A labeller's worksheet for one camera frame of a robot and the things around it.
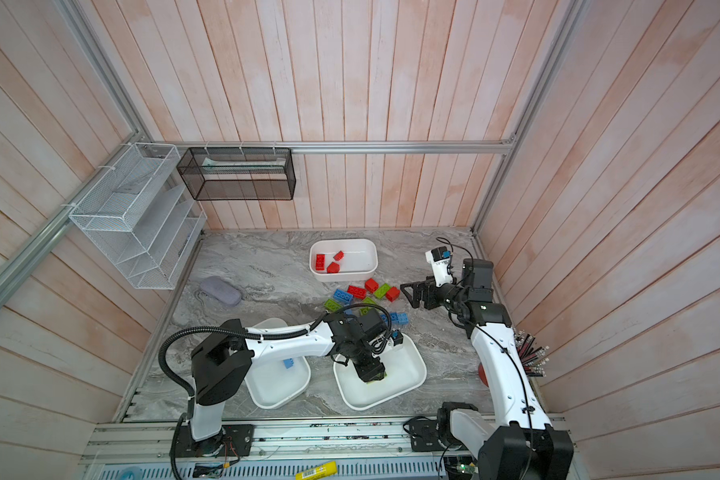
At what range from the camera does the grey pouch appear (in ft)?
3.27

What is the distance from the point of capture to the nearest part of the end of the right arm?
1.79 ft

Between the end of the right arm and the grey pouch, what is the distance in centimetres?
60
